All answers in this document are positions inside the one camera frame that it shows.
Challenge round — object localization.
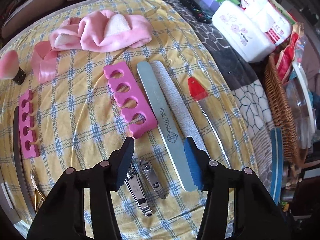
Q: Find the large silver nail clipper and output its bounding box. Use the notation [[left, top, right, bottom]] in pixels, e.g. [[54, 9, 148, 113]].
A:
[[125, 163, 152, 217]]

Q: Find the red handled glass file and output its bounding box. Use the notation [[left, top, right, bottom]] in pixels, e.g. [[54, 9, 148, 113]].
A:
[[188, 77, 232, 168]]

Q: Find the small silver nail clipper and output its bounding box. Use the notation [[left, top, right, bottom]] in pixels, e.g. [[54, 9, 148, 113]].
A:
[[140, 160, 166, 199]]

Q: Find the yellow plaid cloth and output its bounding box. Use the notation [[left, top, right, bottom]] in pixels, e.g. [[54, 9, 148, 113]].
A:
[[1, 0, 258, 239]]

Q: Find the wicker basket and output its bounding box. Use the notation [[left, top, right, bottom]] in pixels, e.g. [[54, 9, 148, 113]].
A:
[[264, 53, 308, 168]]

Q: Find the pink toe separator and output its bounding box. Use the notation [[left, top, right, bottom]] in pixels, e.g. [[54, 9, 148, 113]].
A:
[[18, 89, 40, 159], [103, 62, 157, 139]]

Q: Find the white tissue box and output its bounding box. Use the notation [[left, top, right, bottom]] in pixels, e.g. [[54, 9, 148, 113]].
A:
[[212, 1, 276, 63]]

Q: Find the grey metal nail file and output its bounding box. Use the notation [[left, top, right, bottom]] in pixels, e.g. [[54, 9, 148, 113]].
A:
[[137, 61, 196, 192]]

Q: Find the translucent plastic box lid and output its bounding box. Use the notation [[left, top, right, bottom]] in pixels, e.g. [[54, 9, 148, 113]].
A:
[[0, 173, 20, 224]]

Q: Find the pink powder brush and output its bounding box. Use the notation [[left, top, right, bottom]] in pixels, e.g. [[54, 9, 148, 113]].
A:
[[0, 50, 26, 85]]

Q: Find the pink headband cloth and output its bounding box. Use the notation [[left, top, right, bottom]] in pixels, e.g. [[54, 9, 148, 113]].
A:
[[49, 10, 152, 53]]

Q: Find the white red packaged box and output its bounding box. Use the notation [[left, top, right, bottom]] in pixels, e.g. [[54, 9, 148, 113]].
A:
[[240, 0, 295, 46]]

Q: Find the pink satin ribbon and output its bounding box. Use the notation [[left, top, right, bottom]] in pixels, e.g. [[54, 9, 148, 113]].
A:
[[30, 41, 58, 83]]

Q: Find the black remote control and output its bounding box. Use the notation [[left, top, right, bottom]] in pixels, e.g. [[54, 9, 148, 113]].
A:
[[179, 0, 212, 24]]

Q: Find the white curved nail file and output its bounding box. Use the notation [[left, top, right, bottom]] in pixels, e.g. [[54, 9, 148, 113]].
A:
[[151, 61, 208, 154]]

